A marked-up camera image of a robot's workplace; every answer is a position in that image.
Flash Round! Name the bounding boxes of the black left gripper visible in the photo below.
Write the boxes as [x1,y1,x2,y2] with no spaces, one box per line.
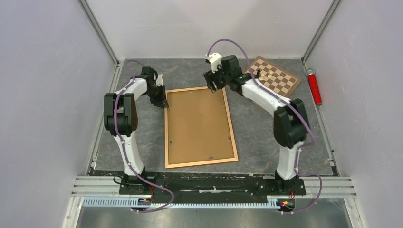
[144,85,170,109]

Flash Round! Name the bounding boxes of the wooden picture frame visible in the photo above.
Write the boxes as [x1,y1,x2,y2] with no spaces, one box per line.
[164,86,239,169]

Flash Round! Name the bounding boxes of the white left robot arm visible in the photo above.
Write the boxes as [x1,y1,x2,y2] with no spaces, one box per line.
[104,66,169,194]

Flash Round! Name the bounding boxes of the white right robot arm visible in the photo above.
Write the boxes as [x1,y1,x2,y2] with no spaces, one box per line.
[203,53,310,194]

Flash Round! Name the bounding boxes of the wooden chessboard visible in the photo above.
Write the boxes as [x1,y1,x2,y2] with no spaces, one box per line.
[245,56,301,98]

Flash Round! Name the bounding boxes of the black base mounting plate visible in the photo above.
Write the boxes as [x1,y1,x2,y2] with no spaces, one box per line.
[113,171,307,204]

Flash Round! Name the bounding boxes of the red cylinder tool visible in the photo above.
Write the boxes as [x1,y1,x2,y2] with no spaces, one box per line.
[306,68,322,106]

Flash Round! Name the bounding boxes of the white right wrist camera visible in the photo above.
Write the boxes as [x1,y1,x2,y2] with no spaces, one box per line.
[205,52,222,73]

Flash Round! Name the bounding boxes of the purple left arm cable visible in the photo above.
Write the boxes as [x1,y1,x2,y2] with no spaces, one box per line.
[113,60,175,214]

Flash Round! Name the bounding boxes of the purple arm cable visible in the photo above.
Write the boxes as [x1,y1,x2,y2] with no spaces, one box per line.
[113,60,175,214]
[206,38,323,215]

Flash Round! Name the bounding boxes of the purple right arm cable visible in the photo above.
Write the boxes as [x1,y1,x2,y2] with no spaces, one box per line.
[206,38,323,215]

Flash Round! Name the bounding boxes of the aluminium table edge rail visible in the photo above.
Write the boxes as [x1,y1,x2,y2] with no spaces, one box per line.
[72,173,356,198]

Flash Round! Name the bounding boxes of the left corner aluminium post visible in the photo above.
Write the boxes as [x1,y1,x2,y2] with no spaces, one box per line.
[78,0,120,66]

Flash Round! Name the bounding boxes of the corner aluminium post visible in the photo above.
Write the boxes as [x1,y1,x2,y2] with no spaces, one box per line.
[301,0,342,63]
[78,0,120,66]

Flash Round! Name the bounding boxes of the white toothed cable rail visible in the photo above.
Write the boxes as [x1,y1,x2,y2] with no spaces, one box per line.
[81,197,297,209]

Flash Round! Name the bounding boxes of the right corner aluminium post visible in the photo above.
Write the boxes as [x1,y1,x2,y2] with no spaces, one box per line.
[301,0,342,63]

